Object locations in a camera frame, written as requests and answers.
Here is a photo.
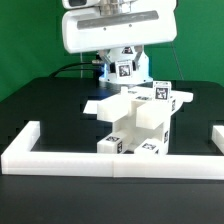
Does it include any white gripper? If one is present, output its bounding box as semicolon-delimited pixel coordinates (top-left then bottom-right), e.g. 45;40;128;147
62;0;177;75

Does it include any white tagged cube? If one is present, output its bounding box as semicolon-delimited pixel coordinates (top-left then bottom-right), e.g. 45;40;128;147
153;81;171;101
115;60;133;78

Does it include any white chair back frame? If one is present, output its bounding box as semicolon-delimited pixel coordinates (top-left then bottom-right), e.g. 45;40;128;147
96;85;194;130

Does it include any white chair seat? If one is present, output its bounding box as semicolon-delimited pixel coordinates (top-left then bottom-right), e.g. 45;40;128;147
112;117;170;155

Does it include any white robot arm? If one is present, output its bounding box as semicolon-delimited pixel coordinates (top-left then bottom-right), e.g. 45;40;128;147
62;0;177;85

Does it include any white marker sheet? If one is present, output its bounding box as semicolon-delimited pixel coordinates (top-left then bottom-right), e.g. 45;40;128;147
83;100;99;114

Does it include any white part at right edge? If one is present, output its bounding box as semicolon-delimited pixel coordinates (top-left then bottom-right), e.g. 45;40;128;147
212;125;224;154

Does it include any black cable bundle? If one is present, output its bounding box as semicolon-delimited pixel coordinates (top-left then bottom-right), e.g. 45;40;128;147
49;56;104;78

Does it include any white U-shaped boundary frame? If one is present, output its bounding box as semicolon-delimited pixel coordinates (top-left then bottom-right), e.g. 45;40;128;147
1;121;224;180

